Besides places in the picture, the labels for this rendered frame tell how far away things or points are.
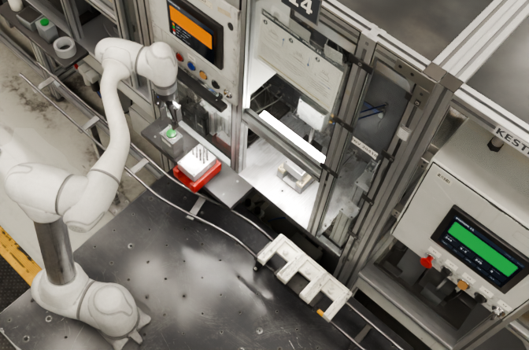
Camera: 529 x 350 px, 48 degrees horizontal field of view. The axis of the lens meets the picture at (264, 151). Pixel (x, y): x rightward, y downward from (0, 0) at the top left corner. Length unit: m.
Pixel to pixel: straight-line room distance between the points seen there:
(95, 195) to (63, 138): 2.00
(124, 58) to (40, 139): 1.81
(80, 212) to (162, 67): 0.58
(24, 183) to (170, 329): 0.92
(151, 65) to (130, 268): 0.93
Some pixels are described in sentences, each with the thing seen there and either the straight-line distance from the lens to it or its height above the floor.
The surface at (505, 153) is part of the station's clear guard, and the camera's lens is 1.49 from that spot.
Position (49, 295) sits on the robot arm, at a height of 0.95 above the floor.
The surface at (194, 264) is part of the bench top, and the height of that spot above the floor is 0.68.
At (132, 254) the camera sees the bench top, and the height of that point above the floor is 0.68.
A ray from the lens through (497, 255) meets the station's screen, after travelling 1.69.
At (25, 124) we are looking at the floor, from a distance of 3.93.
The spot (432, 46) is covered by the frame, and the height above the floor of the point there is 2.01.
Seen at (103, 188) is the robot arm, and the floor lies 1.48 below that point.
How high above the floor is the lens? 3.06
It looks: 57 degrees down
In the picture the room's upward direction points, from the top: 6 degrees clockwise
